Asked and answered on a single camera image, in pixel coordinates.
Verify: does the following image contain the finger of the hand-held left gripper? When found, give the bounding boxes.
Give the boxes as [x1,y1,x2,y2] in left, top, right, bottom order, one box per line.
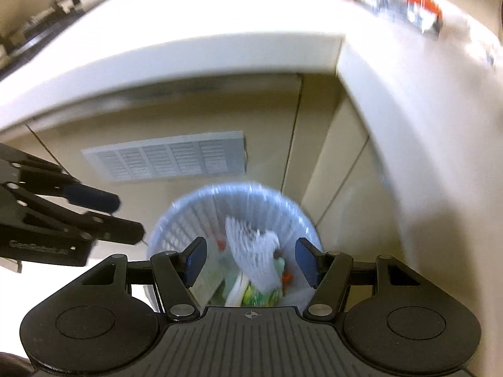
[0,184,146,245]
[0,143,121,213]

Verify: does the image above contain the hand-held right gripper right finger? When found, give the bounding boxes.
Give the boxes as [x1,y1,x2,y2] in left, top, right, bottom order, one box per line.
[295,238,423,320]

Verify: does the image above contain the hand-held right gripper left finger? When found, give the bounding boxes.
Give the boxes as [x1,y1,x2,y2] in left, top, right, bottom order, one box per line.
[80,237,208,320]

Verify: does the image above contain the blue plastic waste basket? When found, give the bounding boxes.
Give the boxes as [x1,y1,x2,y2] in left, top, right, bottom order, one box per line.
[147,183,323,309]

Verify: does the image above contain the white foam fruit net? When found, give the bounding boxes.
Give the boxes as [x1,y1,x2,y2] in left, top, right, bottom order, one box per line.
[224,216,284,292]

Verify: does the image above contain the green yellow snack wrapper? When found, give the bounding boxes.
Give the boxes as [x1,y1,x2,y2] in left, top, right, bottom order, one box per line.
[240,281,284,307]

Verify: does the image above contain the silver cabinet vent grille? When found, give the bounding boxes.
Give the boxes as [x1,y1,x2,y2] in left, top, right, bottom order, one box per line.
[80,130,248,184]

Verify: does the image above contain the beige kitchen cabinet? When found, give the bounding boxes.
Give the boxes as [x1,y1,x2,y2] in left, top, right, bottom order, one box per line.
[0,73,397,311]

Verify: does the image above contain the clear plastic packaging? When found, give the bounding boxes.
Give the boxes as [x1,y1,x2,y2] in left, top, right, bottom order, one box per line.
[338,0,409,19]

